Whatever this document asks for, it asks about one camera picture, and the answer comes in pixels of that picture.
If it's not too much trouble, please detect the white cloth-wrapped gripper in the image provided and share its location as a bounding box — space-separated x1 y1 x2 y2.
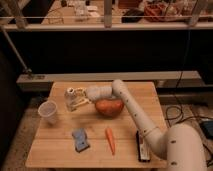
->
71 86 112 109

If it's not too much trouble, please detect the clear plastic bottle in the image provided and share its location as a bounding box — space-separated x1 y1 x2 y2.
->
64 87 82 111

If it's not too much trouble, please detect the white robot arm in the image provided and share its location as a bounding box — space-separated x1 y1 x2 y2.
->
85 79 207 171

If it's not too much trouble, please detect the orange bowl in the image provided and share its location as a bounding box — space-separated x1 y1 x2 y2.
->
95 99 124 117

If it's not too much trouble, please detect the translucent plastic cup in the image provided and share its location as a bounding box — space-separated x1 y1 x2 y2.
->
38 101 58 125

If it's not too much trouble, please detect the wooden table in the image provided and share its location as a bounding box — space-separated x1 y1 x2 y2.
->
26 82 166 170

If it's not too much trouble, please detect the blue sponge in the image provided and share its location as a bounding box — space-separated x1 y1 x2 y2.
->
72 128 90 152

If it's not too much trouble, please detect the orange carrot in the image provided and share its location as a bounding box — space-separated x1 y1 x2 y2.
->
105 127 116 155

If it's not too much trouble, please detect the diagonal metal pole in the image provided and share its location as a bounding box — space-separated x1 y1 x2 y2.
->
0 24 45 81

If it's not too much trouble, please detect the black rectangular device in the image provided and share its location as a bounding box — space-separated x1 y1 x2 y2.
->
136 132 151 162

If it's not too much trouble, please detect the black object on shelf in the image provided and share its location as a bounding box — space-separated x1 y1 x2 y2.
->
121 9 144 23

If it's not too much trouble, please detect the red object on shelf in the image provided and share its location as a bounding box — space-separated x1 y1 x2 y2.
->
143 3 188 23

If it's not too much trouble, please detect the metal frame rail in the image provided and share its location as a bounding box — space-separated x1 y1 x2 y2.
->
0 0 213 31

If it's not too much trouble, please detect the black floor cable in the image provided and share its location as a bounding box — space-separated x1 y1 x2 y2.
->
164 29 213 168

